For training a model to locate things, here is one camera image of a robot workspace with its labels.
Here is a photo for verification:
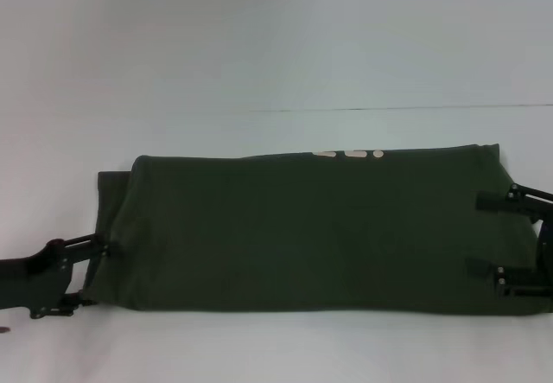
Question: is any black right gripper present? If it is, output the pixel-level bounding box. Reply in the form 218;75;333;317
464;182;553;302

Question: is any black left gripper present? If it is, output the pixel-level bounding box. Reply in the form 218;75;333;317
0;233;125;321

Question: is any dark green shirt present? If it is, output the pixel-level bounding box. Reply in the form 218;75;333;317
84;143;553;317

